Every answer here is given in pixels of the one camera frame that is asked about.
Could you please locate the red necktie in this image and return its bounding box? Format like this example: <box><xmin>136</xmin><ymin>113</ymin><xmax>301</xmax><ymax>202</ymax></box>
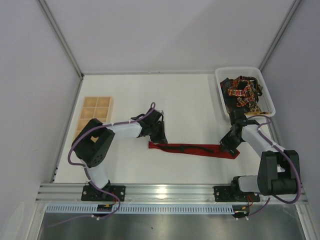
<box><xmin>148</xmin><ymin>141</ymin><xmax>240</xmax><ymax>160</ymax></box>

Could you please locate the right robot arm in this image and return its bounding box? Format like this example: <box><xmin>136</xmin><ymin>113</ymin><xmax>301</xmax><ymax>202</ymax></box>
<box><xmin>220</xmin><ymin>110</ymin><xmax>302</xmax><ymax>204</ymax></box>

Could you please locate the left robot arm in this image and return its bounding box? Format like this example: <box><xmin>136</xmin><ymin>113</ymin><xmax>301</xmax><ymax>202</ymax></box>
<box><xmin>71</xmin><ymin>108</ymin><xmax>168</xmax><ymax>191</ymax></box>

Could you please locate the patterned dark ties pile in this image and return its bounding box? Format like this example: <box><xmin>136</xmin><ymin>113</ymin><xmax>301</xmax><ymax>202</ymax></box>
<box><xmin>219</xmin><ymin>75</ymin><xmax>270</xmax><ymax>115</ymax></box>

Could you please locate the white plastic basket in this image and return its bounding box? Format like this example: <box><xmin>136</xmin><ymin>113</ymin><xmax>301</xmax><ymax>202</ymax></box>
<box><xmin>215</xmin><ymin>66</ymin><xmax>276</xmax><ymax>119</ymax></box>

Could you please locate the wooden compartment box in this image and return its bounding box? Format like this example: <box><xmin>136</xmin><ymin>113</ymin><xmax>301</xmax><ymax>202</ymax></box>
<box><xmin>73</xmin><ymin>96</ymin><xmax>114</xmax><ymax>140</ymax></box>

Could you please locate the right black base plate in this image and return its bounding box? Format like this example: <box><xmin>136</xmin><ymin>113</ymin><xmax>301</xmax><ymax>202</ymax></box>
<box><xmin>213</xmin><ymin>185</ymin><xmax>260</xmax><ymax>203</ymax></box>

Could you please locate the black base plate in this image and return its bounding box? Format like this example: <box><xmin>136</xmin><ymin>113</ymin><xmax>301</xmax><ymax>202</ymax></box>
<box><xmin>81</xmin><ymin>183</ymin><xmax>127</xmax><ymax>218</ymax></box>
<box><xmin>213</xmin><ymin>185</ymin><xmax>260</xmax><ymax>203</ymax></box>

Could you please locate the white slotted cable duct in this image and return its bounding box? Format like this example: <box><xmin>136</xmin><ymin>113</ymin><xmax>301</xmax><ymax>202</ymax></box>
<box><xmin>45</xmin><ymin>203</ymin><xmax>235</xmax><ymax>215</ymax></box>

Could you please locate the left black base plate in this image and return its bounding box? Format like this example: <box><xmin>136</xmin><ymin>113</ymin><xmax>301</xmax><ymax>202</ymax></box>
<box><xmin>81</xmin><ymin>183</ymin><xmax>127</xmax><ymax>218</ymax></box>

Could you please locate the aluminium mounting rail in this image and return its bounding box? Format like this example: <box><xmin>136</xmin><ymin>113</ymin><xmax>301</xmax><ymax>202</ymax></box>
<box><xmin>34</xmin><ymin>182</ymin><xmax>308</xmax><ymax>204</ymax></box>

